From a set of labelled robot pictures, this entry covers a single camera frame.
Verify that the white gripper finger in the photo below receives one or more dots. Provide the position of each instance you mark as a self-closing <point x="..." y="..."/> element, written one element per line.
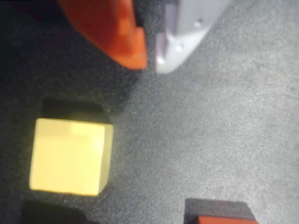
<point x="184" y="28"/>

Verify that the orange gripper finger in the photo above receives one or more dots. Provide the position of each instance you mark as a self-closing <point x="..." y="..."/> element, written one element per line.
<point x="105" y="28"/>

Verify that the yellow wooden cube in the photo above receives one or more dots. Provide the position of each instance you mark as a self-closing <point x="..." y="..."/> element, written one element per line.
<point x="67" y="156"/>

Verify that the orange wooden cube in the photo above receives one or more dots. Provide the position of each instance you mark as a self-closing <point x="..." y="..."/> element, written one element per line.
<point x="222" y="220"/>

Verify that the dark grey table mat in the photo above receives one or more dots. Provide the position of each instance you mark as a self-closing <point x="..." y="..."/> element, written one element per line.
<point x="210" y="116"/>

